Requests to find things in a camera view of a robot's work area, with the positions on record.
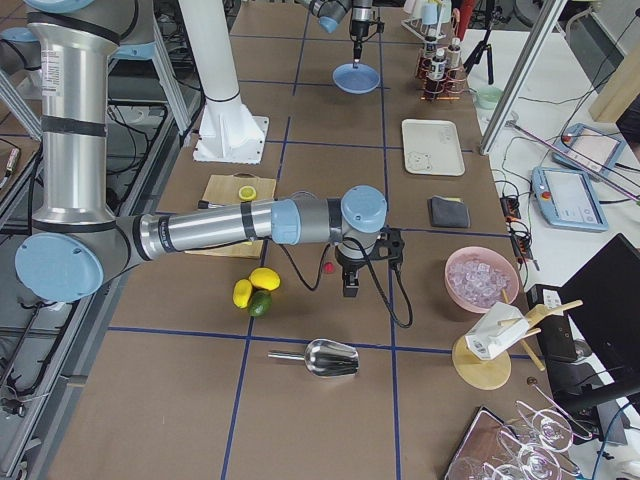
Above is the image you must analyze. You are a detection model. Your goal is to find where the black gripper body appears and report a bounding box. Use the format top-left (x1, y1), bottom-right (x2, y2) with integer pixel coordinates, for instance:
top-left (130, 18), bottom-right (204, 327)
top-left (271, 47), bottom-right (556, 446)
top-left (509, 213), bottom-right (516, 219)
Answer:
top-left (349, 15), bottom-right (372, 43)
top-left (335, 249), bottom-right (366, 283)

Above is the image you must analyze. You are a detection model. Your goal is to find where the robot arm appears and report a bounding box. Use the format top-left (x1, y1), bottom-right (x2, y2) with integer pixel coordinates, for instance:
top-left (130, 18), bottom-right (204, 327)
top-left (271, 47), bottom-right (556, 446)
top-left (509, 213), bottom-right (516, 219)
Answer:
top-left (14, 1), bottom-right (387, 303)
top-left (297, 0), bottom-right (384, 68)

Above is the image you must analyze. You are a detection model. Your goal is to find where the blue plate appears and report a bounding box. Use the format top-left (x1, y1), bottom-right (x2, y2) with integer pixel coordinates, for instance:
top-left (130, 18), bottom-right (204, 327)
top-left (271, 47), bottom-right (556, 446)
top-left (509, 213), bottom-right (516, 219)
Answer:
top-left (332, 64), bottom-right (380, 95)

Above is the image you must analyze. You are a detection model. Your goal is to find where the dark drink bottle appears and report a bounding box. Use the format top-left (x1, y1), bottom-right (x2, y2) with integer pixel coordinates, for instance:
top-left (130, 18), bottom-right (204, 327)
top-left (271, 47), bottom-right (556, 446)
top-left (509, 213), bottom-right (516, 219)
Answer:
top-left (428, 48), bottom-right (446, 81)
top-left (421, 35), bottom-right (438, 69)
top-left (446, 37), bottom-right (461, 70)

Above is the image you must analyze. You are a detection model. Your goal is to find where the metal ice scoop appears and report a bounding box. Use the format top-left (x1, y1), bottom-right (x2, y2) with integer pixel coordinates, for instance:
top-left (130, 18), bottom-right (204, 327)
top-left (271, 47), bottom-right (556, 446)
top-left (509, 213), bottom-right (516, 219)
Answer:
top-left (267, 339), bottom-right (360, 378)

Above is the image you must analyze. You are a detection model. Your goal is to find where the yellow lemon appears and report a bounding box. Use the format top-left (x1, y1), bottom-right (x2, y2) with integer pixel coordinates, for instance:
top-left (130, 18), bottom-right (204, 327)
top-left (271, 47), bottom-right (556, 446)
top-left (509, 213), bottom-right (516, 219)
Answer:
top-left (232, 279), bottom-right (253, 309)
top-left (249, 267), bottom-right (281, 291)

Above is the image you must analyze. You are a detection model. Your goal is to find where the green lime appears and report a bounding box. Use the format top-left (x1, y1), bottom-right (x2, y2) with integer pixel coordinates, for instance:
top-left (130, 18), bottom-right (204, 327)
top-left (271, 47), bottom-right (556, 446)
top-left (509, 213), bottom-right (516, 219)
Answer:
top-left (247, 290), bottom-right (272, 318)

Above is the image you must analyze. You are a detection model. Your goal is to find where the grey folded cloth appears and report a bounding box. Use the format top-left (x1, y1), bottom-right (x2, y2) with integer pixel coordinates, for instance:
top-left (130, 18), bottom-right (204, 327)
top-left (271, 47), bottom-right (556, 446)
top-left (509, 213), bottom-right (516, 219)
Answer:
top-left (428, 196), bottom-right (471, 228)

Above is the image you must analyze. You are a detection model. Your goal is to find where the beige bear tray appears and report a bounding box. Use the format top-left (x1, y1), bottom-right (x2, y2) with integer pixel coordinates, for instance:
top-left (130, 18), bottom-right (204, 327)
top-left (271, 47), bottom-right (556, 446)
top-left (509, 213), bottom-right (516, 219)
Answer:
top-left (401, 119), bottom-right (465, 177)

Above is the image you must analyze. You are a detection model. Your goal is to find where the half lemon slice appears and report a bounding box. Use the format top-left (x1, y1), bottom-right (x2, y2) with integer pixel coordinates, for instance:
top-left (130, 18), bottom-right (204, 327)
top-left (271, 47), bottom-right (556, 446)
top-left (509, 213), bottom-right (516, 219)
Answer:
top-left (238, 185), bottom-right (258, 202)

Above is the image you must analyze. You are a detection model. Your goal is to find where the pink bowl with ice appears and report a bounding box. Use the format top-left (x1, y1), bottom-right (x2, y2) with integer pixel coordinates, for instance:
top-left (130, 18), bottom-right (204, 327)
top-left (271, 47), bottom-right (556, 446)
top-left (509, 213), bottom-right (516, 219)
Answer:
top-left (444, 246), bottom-right (520, 313)

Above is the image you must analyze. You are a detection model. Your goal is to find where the black small tripod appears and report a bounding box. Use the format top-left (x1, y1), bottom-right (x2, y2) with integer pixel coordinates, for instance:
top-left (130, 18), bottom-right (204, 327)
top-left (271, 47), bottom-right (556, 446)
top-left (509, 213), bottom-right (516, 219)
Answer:
top-left (463, 0), bottom-right (502, 85)

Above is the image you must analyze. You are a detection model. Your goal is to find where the green bowl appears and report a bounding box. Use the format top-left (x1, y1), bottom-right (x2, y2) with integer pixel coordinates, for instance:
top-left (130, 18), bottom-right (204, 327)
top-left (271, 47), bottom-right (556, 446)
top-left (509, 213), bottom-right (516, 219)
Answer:
top-left (474, 85), bottom-right (503, 110)

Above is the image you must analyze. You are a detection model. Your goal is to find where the wooden cutting board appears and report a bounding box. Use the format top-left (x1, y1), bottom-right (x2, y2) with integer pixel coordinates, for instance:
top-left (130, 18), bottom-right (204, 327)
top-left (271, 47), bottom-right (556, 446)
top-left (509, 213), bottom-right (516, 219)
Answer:
top-left (187, 173), bottom-right (277, 259)

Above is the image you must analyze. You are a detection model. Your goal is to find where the wooden stand with paper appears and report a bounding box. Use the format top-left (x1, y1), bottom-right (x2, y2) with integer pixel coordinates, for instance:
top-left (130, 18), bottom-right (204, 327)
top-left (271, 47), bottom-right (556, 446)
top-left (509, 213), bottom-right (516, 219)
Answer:
top-left (452, 300), bottom-right (583, 390)

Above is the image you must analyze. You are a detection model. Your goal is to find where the blue teach pendant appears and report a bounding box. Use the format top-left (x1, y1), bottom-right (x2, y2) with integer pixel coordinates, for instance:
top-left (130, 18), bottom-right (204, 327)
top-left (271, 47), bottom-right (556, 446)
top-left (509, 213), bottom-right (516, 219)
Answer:
top-left (531, 167), bottom-right (609, 232)
top-left (553, 123), bottom-right (626, 177)

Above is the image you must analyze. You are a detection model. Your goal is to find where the wine glass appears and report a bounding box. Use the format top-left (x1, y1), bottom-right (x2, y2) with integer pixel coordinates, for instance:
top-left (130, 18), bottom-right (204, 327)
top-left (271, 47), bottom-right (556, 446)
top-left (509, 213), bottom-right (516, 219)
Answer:
top-left (515, 377), bottom-right (593, 453)

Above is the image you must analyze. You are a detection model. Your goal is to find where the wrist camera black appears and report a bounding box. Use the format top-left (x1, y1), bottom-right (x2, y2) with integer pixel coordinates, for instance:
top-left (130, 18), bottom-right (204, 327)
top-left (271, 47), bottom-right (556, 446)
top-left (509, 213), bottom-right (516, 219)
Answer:
top-left (369, 227), bottom-right (405, 273)

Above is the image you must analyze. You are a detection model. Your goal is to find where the white wire cup rack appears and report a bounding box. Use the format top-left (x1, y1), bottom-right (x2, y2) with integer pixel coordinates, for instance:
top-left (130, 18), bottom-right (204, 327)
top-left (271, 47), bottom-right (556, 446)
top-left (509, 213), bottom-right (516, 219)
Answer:
top-left (401, 0), bottom-right (453, 39)

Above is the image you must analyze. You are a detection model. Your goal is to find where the copper wire bottle rack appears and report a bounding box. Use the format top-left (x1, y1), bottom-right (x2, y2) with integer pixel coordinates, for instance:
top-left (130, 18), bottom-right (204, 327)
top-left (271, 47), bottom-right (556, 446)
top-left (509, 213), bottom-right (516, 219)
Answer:
top-left (414, 9), bottom-right (467, 101)

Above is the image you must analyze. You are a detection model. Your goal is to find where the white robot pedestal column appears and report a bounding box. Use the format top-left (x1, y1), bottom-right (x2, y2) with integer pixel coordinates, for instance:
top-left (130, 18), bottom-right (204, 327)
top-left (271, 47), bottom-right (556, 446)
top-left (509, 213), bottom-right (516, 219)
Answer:
top-left (179, 0), bottom-right (269, 164)

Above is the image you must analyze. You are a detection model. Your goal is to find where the knife with metal handle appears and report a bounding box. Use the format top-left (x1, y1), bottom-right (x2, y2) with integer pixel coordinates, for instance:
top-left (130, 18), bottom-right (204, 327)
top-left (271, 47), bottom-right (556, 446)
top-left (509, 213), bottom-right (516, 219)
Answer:
top-left (197, 199), bottom-right (226, 210)

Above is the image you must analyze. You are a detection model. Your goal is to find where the aluminium frame post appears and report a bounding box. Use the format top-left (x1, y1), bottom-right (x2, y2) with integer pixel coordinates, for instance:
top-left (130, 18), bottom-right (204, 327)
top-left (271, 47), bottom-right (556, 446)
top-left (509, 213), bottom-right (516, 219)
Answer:
top-left (479, 0), bottom-right (568, 155)

